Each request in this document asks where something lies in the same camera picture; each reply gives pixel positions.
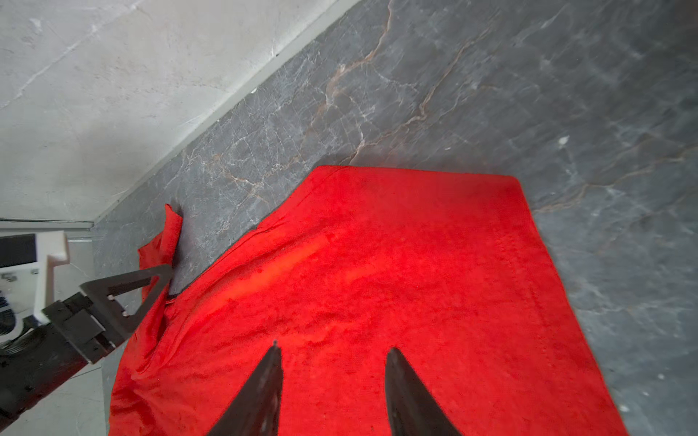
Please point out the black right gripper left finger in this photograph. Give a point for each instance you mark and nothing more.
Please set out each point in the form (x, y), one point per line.
(256, 408)

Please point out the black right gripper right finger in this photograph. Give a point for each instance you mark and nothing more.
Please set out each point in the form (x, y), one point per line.
(411, 409)

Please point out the red t-shirt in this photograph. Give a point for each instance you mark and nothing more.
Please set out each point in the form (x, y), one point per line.
(447, 268)

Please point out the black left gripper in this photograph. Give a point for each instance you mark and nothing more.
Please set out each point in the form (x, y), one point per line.
(82, 329)

